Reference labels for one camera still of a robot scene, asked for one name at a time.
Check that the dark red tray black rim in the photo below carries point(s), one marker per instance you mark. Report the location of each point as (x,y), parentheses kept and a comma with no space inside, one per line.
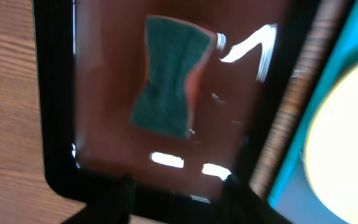
(91,68)

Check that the teal plastic tray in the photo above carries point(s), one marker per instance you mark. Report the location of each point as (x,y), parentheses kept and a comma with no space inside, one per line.
(291,195)

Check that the green and orange sponge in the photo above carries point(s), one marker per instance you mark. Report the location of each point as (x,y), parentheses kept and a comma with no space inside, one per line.
(176,52)

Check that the yellow-green plate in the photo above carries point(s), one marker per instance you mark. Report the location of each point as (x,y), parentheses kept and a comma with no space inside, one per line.
(331,149)

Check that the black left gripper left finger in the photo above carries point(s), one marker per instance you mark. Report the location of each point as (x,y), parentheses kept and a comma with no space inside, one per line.
(114,207)

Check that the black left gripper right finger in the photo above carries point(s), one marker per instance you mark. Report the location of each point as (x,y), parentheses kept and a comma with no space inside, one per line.
(240,205)

